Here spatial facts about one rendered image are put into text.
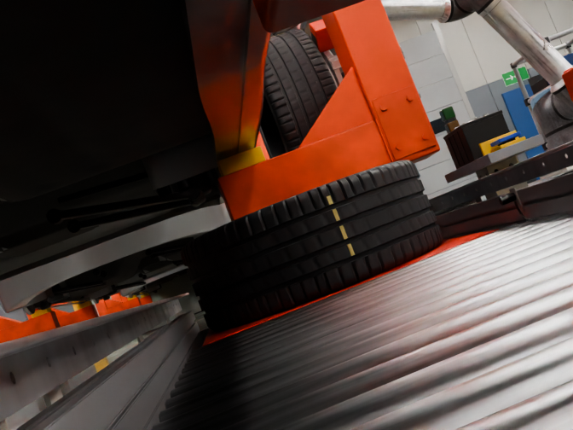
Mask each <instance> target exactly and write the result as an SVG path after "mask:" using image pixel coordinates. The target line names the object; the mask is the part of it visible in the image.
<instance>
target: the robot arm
mask: <svg viewBox="0 0 573 430"><path fill-rule="evenodd" d="M381 2H382V3H383V6H384V8H385V12H386V14H387V16H388V19H389V20H438V21H439V22H441V23H449V22H453V21H457V20H461V19H463V18H466V17H467V16H469V15H471V14H473V13H474V12H476V13H477V14H478V15H481V16H482V17H483V18H484V19H485V20H486V21H487V22H488V23H489V24H490V25H491V26H492V27H493V28H494V29H495V30H496V31H497V32H498V33H499V34H500V35H501V36H502V37H503V38H504V39H505V40H506V41H507V42H508V43H509V44H510V45H511V46H512V47H513V48H514V49H515V50H516V51H517V52H518V53H519V54H520V55H521V56H522V57H523V58H524V59H525V60H526V61H527V62H528V63H529V64H530V65H531V66H532V67H533V68H534V69H535V70H536V71H537V72H538V73H539V74H540V75H541V76H542V77H543V78H544V79H545V80H546V81H547V82H548V83H549V84H550V85H551V87H550V88H548V89H547V90H544V91H542V92H541V93H539V94H537V95H536V96H535V97H533V98H532V100H531V101H530V105H531V107H532V111H533V113H534V114H535V117H536V119H537V121H538V123H539V125H540V127H541V129H542V132H543V134H544V136H545V138H546V139H547V151H548V150H551V149H553V148H556V147H559V146H561V145H563V144H566V143H567V142H571V141H573V101H572V100H571V98H570V94H569V92H568V90H567V88H566V86H565V83H564V80H563V78H562V75H563V74H564V71H565V70H567V69H569V68H571V67H573V66H572V65H571V64H570V63H569V62H568V61H567V60H566V59H565V58H564V57H563V56H562V55H561V54H560V53H559V52H558V51H557V50H556V49H555V48H554V47H553V46H552V45H551V44H550V43H549V42H548V41H547V40H546V39H545V38H544V37H543V36H542V35H541V34H540V33H539V32H538V31H537V30H536V29H535V28H534V27H533V26H532V25H531V24H530V23H529V22H528V21H527V20H526V19H525V18H524V17H523V16H522V15H521V14H520V13H519V12H518V11H517V10H516V9H515V8H514V7H513V6H512V5H511V4H510V3H508V2H507V1H506V0H381ZM296 26H298V24H297V25H295V26H291V27H288V28H286V29H283V30H280V31H278V32H272V34H273V35H274V36H276V35H278V34H281V33H283V32H287V31H289V30H291V29H293V28H295V27H296Z"/></svg>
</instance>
